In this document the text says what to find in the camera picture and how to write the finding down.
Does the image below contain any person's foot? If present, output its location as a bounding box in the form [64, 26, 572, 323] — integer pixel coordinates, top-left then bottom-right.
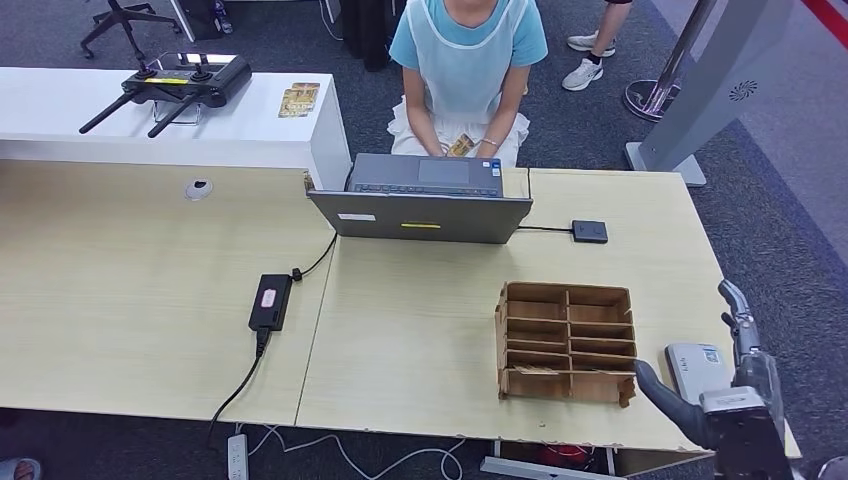
[0, 457, 42, 480]

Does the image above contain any wooden card organizer box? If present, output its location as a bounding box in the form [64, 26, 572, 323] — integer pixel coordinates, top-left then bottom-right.
[494, 281, 639, 409]

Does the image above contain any white counter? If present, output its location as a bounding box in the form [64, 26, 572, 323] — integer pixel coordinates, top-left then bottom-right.
[0, 66, 352, 191]

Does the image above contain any black adapter output cable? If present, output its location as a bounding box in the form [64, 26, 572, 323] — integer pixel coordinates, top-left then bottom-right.
[289, 231, 339, 283]

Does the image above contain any black remote controller with antennas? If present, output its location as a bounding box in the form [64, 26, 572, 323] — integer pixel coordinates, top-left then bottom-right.
[78, 52, 254, 139]

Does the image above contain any white desk frame bar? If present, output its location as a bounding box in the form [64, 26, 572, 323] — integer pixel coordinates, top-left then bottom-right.
[480, 440, 621, 480]

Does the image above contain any grey laptop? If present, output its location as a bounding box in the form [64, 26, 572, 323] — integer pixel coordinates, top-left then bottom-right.
[305, 153, 534, 246]

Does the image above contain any black fabric-covered object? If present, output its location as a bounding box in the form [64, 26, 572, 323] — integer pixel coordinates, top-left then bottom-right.
[339, 0, 397, 74]

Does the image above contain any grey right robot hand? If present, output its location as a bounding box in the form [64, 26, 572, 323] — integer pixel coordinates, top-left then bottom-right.
[634, 279, 788, 452]

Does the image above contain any person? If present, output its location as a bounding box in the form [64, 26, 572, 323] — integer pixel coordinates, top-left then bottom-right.
[386, 0, 550, 168]

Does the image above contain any white power strip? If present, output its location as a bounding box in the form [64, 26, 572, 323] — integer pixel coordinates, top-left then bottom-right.
[226, 433, 250, 480]

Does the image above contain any black mains power cord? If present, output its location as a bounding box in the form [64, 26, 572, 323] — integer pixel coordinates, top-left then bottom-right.
[205, 327, 273, 452]

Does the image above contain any white floor cable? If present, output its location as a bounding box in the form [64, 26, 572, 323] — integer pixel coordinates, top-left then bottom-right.
[235, 423, 466, 480]

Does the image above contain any black computer tower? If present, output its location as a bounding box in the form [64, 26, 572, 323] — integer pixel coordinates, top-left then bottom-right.
[168, 0, 234, 42]

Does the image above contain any bystander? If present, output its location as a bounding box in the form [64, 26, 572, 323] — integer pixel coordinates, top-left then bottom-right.
[561, 0, 634, 93]

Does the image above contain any metal wire controller stand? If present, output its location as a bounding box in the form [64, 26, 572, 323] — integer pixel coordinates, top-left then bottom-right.
[152, 99, 203, 127]

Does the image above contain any metal stanchion post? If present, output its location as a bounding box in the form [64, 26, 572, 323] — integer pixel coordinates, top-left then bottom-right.
[622, 0, 718, 124]

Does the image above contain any white card reader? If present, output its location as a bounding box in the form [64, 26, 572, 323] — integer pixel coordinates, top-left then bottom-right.
[664, 342, 737, 405]

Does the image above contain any black power adapter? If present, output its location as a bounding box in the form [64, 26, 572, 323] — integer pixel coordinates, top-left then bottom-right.
[248, 273, 293, 333]

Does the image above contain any grey kiosk stand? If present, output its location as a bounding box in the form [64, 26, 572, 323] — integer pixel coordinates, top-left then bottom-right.
[623, 0, 796, 189]

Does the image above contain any small black square device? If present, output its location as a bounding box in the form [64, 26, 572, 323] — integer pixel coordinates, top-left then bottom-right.
[571, 219, 609, 245]

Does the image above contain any gold card stack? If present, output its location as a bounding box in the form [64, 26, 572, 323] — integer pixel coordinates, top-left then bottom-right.
[278, 82, 322, 120]

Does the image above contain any black office chair base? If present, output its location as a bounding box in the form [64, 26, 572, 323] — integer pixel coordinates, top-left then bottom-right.
[79, 0, 182, 61]

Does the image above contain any red object under desk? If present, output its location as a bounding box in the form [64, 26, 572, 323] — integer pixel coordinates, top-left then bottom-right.
[537, 445, 596, 468]

